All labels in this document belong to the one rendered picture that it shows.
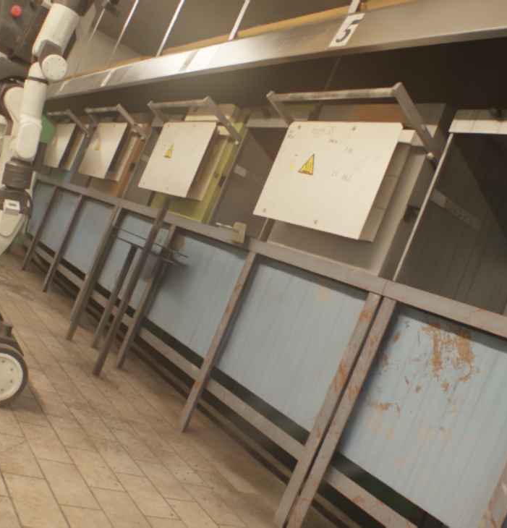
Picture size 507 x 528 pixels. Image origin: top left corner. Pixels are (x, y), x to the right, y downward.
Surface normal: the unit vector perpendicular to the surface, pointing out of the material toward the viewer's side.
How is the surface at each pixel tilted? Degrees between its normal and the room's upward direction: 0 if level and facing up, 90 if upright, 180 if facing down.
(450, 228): 90
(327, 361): 90
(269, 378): 90
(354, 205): 90
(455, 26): 80
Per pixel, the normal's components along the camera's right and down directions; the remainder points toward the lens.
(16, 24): 0.51, 0.20
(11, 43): 0.30, 0.57
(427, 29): -0.68, -0.49
